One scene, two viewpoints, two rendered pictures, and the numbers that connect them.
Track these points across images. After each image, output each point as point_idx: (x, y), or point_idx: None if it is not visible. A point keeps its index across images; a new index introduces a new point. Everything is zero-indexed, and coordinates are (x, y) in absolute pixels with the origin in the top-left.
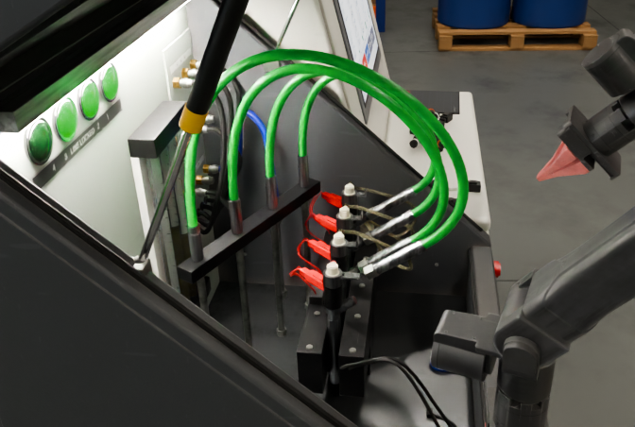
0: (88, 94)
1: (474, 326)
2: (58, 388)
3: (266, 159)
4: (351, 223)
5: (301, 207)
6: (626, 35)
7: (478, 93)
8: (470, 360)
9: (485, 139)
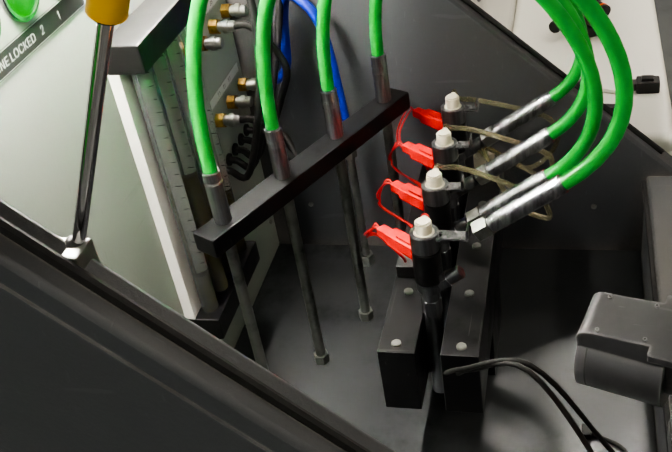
0: None
1: (645, 319)
2: None
3: (318, 64)
4: (454, 153)
5: (383, 133)
6: None
7: None
8: (639, 375)
9: (670, 15)
